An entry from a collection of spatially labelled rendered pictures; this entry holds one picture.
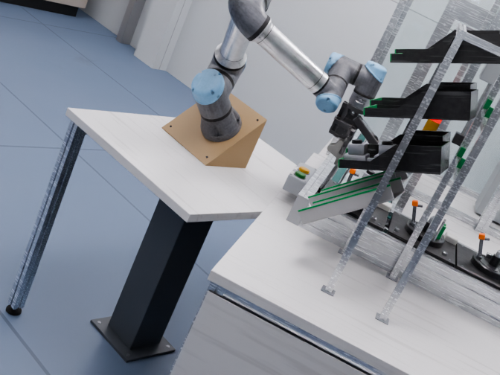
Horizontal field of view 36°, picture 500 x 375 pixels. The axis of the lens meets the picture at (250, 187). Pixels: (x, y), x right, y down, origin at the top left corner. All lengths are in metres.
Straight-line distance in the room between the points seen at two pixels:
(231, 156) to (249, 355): 0.91
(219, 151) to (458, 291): 0.94
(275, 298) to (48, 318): 1.33
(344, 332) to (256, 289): 0.26
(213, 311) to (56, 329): 1.15
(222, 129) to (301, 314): 0.93
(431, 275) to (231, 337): 0.77
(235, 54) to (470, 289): 1.10
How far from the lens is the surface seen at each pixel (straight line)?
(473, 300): 2.56
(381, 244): 2.52
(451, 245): 2.72
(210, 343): 2.10
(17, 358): 2.90
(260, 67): 6.44
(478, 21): 3.59
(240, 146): 2.75
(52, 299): 3.26
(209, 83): 2.64
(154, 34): 7.15
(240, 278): 2.04
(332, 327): 2.03
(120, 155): 2.50
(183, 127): 2.85
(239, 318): 2.04
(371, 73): 2.52
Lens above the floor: 1.76
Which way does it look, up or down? 20 degrees down
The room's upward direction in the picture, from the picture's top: 24 degrees clockwise
